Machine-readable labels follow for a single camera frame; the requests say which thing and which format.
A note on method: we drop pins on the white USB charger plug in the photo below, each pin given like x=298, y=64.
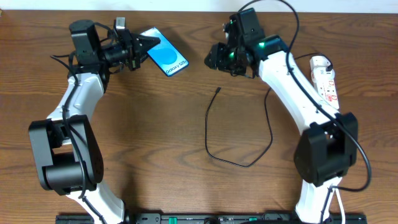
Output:
x=319, y=61

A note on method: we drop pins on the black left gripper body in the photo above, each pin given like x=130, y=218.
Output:
x=133, y=50

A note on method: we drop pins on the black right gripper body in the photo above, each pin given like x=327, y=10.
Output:
x=218, y=57

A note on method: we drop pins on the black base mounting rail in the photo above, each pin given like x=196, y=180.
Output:
x=270, y=217

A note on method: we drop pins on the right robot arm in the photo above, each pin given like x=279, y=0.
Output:
x=327, y=147

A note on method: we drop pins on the white power strip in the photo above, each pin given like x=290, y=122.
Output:
x=324, y=83

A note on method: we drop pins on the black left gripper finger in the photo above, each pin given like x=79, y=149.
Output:
x=143, y=43
x=139, y=59

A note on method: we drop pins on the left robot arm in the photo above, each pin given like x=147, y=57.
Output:
x=66, y=153

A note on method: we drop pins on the blue Galaxy smartphone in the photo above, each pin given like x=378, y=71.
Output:
x=165, y=55

